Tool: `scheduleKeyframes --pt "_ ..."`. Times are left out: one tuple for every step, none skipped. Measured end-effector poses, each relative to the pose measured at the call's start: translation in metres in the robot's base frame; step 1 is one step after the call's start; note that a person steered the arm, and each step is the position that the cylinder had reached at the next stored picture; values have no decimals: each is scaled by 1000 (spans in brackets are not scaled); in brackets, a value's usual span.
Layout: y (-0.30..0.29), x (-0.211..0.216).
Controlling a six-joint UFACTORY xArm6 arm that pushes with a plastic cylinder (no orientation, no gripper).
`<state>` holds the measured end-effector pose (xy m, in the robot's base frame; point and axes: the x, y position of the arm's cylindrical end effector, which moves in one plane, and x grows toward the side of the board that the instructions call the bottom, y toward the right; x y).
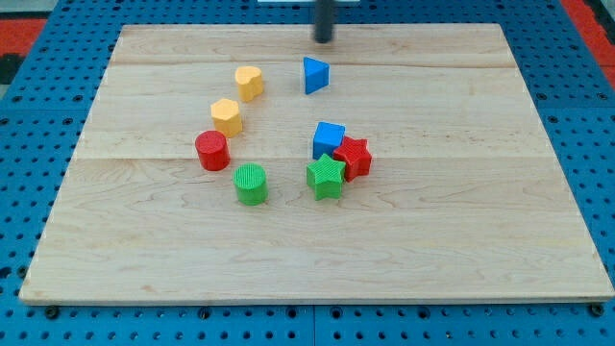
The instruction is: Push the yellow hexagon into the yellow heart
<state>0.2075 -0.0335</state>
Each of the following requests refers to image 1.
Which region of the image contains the yellow hexagon block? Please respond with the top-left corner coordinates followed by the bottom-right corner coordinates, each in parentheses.
top-left (210, 98), bottom-right (243, 137)

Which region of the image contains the yellow heart block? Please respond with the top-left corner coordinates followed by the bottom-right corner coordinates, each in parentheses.
top-left (234, 65), bottom-right (264, 102)

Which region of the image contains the green star block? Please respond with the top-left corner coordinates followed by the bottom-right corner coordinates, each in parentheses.
top-left (307, 154), bottom-right (346, 201)

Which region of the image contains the blue cube block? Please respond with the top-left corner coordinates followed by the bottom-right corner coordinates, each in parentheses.
top-left (312, 121), bottom-right (346, 160)

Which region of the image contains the red star block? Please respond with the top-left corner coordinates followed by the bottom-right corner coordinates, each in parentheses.
top-left (333, 136), bottom-right (372, 183)

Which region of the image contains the green cylinder block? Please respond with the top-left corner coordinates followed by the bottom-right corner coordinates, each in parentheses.
top-left (233, 162), bottom-right (268, 206)

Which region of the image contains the light wooden board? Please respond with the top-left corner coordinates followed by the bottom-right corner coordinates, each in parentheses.
top-left (19, 24), bottom-right (614, 306)

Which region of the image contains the red cylinder block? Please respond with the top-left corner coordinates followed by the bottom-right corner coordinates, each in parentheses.
top-left (195, 130), bottom-right (231, 171)

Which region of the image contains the blue triangle block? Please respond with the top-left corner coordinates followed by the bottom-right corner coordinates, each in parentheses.
top-left (303, 57), bottom-right (330, 94)

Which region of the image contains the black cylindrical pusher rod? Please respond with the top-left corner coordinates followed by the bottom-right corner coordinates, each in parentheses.
top-left (313, 0), bottom-right (335, 44)

